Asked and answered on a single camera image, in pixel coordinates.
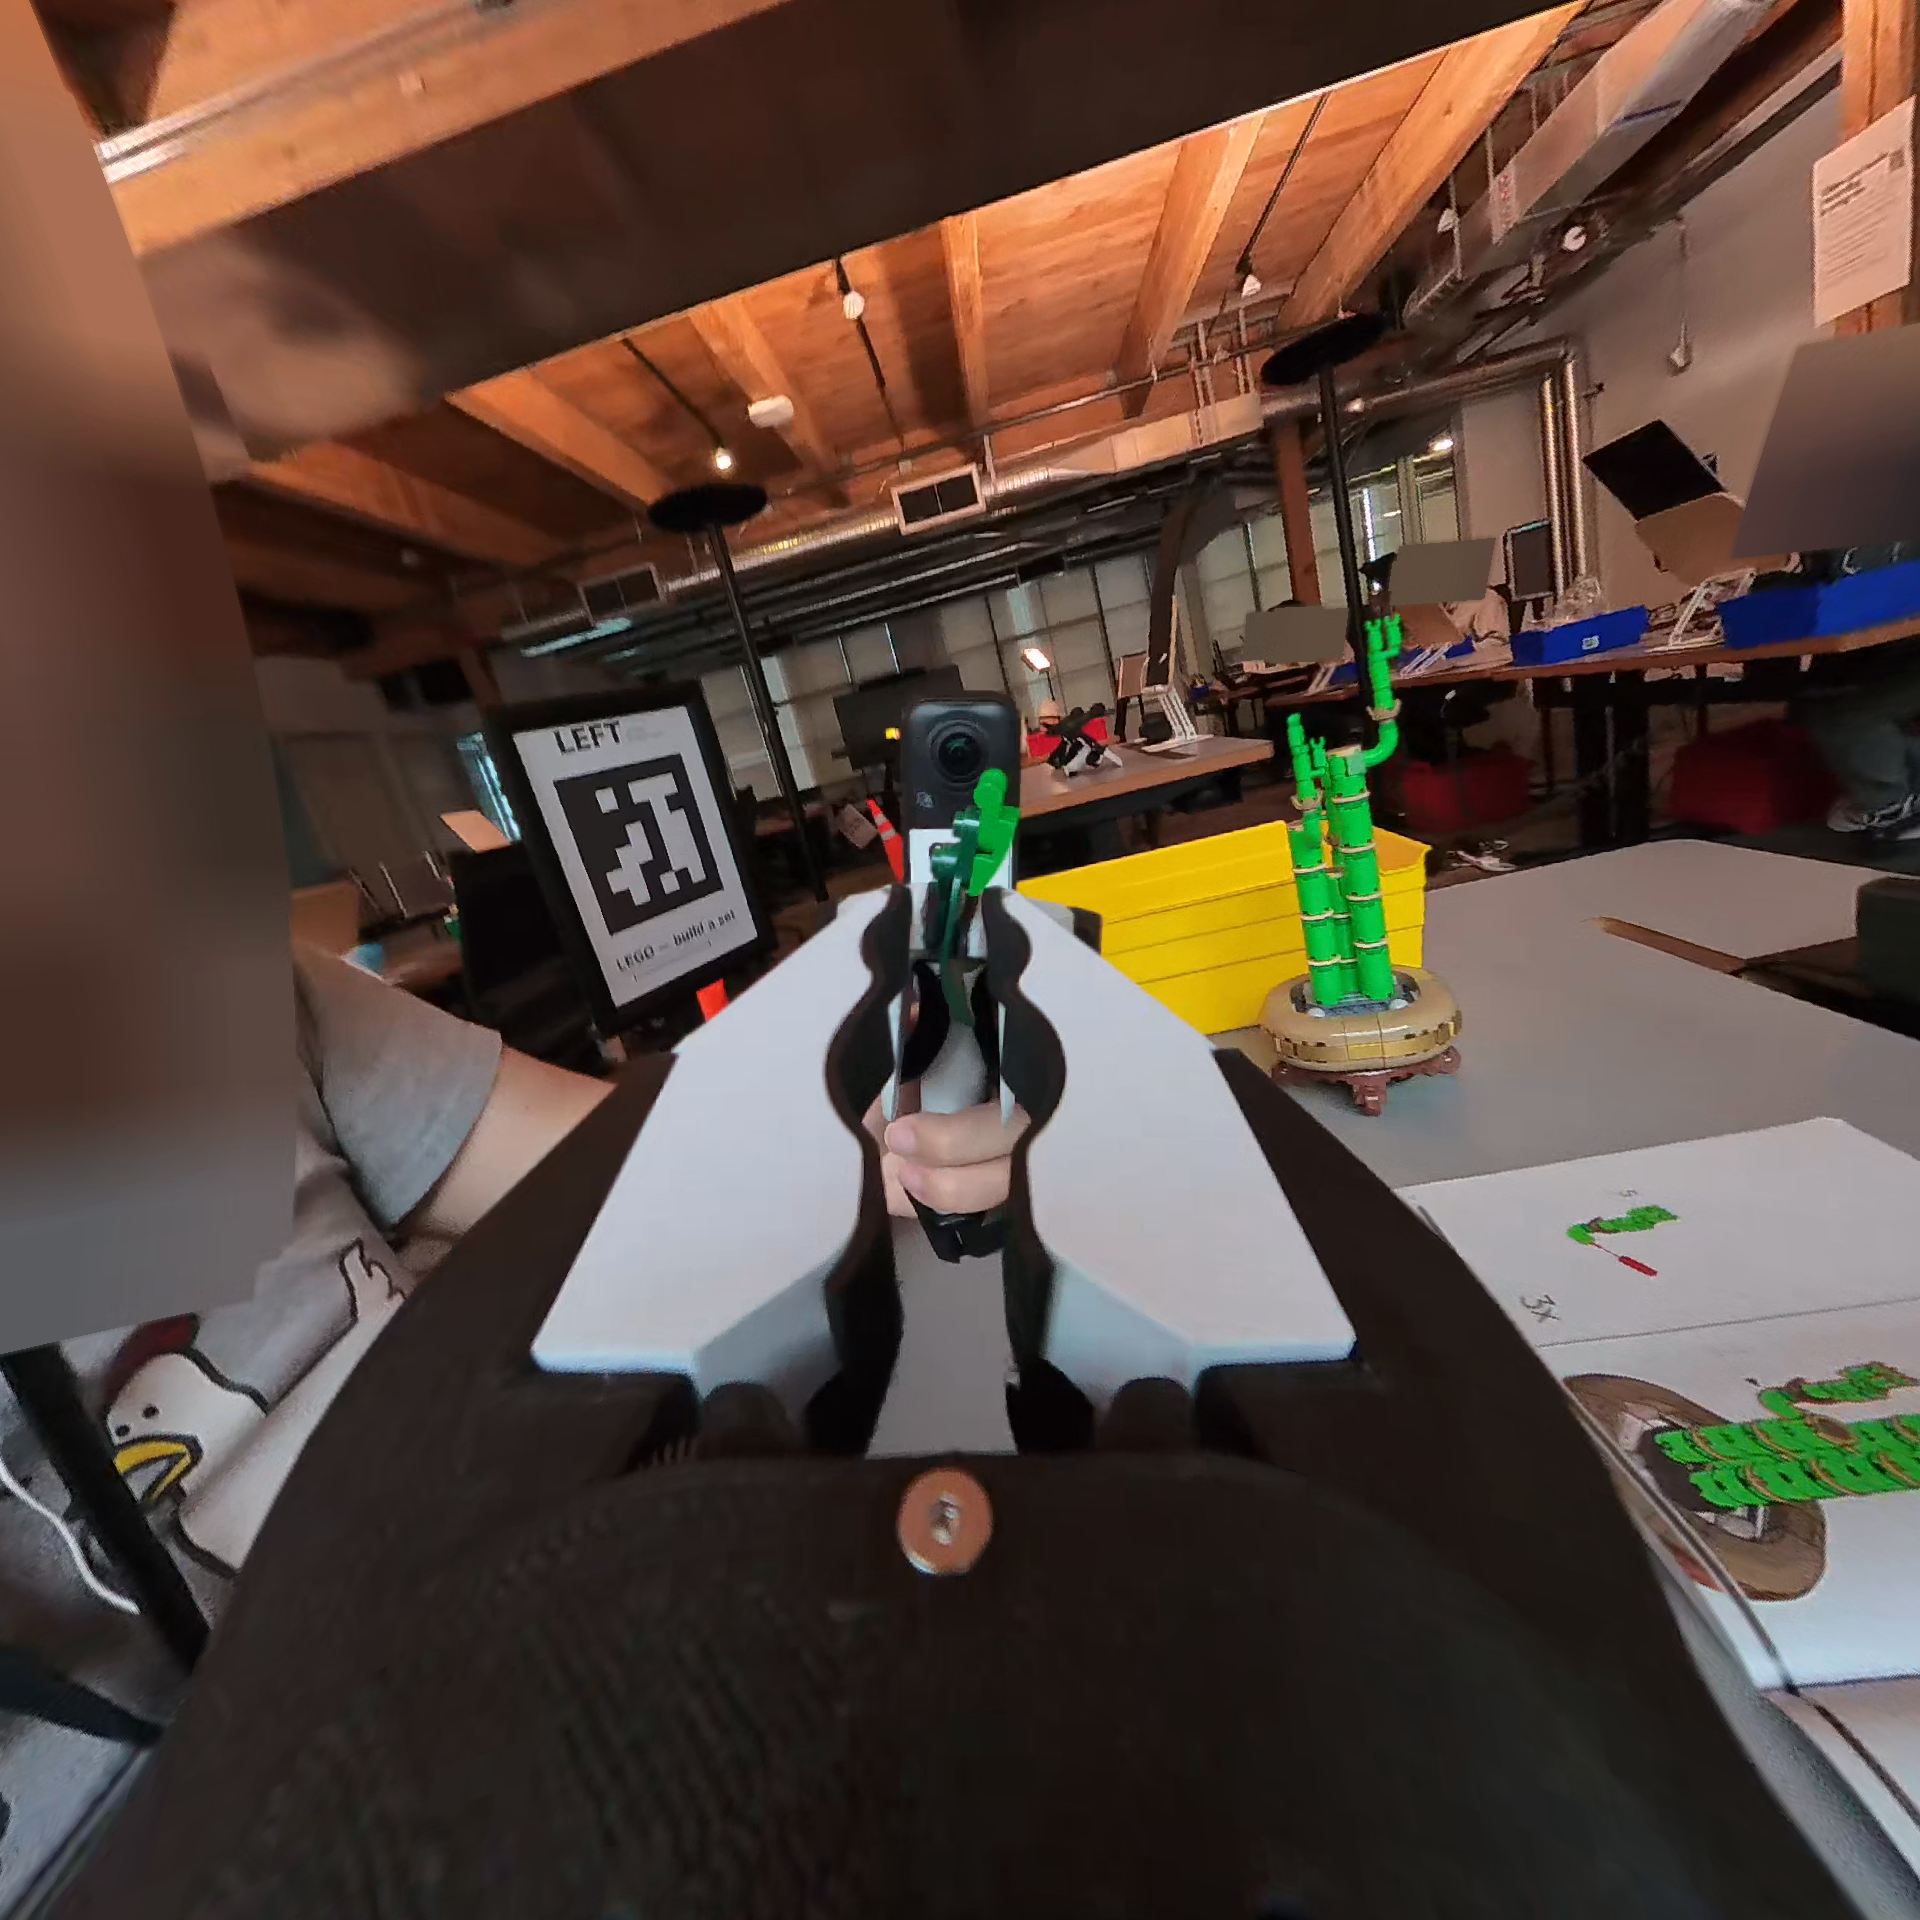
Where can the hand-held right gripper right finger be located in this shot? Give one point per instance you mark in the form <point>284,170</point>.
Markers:
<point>1184,1185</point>

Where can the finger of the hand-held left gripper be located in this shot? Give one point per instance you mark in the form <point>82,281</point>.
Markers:
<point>978,938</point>
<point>922,891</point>

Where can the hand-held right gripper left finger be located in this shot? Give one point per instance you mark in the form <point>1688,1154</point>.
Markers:
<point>721,1185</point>

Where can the dark green lego stem piece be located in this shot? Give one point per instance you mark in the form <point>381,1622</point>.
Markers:
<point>949,891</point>

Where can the bright green lego leaf piece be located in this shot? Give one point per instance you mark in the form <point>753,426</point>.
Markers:
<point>992,818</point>

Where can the person's left forearm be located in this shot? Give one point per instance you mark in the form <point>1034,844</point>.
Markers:
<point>523,1126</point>

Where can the black and white lego model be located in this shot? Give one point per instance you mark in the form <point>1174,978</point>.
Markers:
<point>1084,748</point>

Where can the green lego bamboo plant model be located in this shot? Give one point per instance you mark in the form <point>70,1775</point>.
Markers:
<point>1349,900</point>

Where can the lego instruction booklet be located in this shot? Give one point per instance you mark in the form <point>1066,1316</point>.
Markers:
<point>1723,1243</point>

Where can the person's left hand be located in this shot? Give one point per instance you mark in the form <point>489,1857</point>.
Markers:
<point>953,1162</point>

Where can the yellow plastic bin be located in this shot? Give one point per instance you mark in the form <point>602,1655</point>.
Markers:
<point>1170,900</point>

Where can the black floor lamp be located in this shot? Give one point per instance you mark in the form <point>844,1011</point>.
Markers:
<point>744,674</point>

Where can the red storage box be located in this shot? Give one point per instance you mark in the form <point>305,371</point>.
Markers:
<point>1740,779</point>
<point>1453,792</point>

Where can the blue plastic bin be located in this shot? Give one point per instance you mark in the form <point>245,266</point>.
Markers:
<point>1814,609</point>
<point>1576,641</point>

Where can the long workbench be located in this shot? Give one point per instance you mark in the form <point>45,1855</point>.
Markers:
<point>1651,671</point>

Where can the dark green box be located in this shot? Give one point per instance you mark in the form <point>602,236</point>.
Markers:
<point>1892,934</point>

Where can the open cardboard box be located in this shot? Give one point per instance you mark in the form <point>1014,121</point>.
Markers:
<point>1664,487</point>

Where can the white paper notice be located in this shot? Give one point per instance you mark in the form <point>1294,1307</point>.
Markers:
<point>1865,224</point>

